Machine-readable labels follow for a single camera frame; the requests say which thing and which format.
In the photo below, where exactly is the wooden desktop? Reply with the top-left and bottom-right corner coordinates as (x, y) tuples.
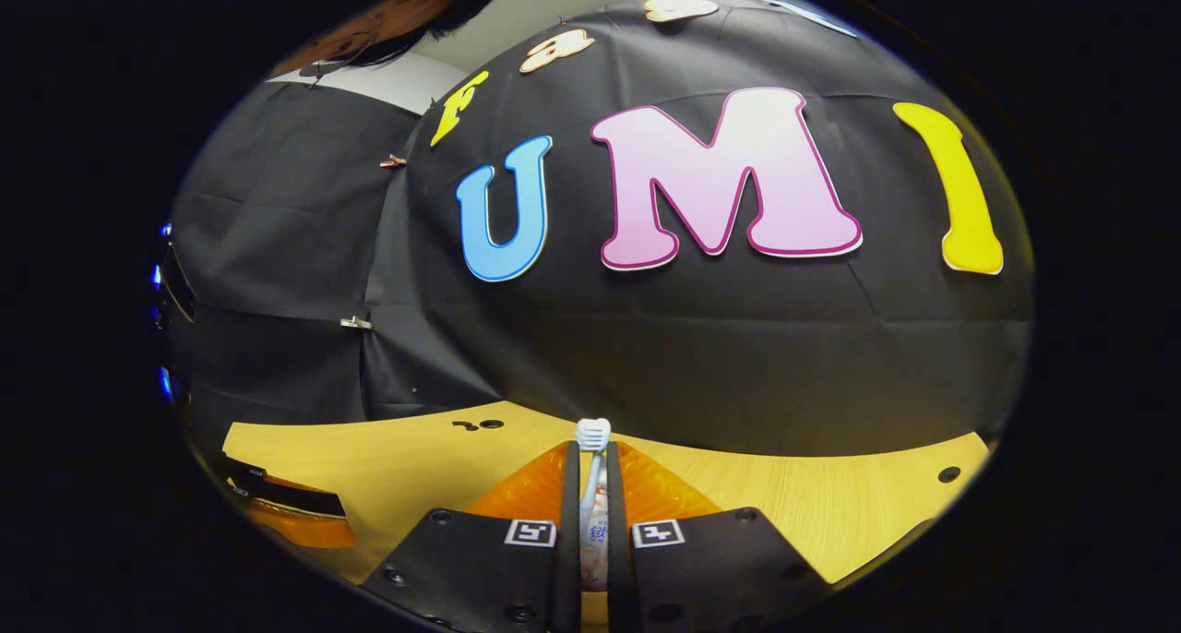
(221, 400), (993, 633)

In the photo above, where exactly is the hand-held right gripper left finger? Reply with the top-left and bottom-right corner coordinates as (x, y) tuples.
(363, 441), (583, 633)

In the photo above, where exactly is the white toothbrush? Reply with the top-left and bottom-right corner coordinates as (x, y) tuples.
(575, 418), (613, 528)

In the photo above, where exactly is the black backdrop cloth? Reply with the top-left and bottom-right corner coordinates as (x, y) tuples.
(166, 0), (1034, 459)

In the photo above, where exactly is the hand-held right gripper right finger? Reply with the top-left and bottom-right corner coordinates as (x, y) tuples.
(605, 441), (833, 633)

